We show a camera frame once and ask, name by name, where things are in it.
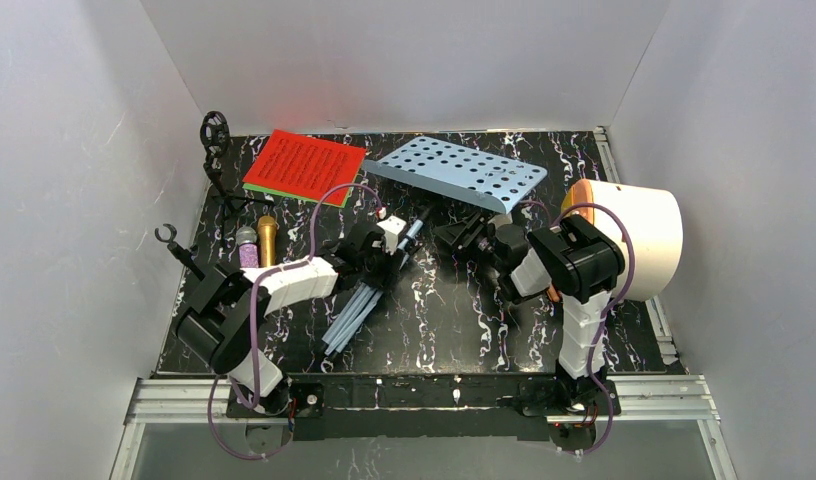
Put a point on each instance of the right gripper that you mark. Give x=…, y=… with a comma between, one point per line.
x=472, y=235

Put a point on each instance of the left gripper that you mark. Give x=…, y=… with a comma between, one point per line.
x=387, y=263

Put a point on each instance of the grey tripod music stand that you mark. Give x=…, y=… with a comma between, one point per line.
x=492, y=182

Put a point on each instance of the green sheet music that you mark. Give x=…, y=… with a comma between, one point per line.
x=335, y=199

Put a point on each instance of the gold microphone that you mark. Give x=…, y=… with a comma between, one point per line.
x=267, y=229

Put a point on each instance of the red sheet music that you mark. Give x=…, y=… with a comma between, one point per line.
x=304, y=165

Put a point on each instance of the purple glitter microphone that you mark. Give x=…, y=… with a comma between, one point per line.
x=246, y=240

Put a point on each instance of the black round-base mic stand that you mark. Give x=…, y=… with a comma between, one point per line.
x=166, y=234

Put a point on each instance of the black tripod mic stand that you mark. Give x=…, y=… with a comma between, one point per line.
x=215, y=138

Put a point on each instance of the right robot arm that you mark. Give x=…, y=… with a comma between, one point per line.
x=575, y=259

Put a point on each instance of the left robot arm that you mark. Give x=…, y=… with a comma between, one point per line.
x=221, y=320

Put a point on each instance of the white drum orange head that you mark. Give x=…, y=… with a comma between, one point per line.
x=652, y=218

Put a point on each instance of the aluminium base frame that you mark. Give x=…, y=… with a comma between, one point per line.
x=331, y=406

